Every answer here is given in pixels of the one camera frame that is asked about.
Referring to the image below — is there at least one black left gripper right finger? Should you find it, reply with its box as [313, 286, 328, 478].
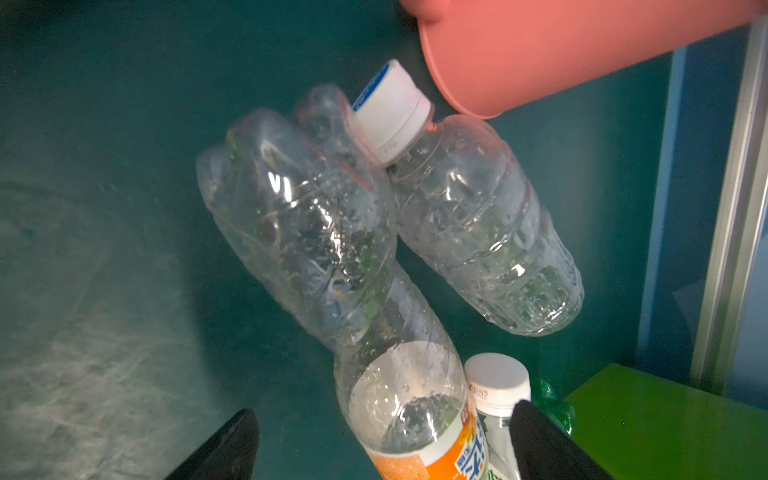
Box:
[510, 400, 612, 480]

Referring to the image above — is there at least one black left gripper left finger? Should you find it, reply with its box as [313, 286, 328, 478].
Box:
[166, 408, 259, 480]

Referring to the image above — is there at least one clear bottle orange Fanta label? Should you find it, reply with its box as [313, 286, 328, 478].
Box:
[196, 84, 488, 479]

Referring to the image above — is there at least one green plastic bin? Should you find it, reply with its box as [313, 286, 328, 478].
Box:
[566, 364, 767, 479]

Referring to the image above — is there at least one crushed green bottle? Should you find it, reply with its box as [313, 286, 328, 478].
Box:
[531, 378, 575, 436]

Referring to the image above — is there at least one clear bottle white green label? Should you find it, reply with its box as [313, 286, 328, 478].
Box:
[464, 353, 531, 479]

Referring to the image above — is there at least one clear bottle white cap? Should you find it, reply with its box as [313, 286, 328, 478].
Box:
[353, 60, 584, 337]

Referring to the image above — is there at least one pink watering can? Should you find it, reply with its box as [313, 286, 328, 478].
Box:
[401, 0, 767, 119]

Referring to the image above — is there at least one left aluminium frame post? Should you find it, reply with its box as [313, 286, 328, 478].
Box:
[690, 17, 767, 395]

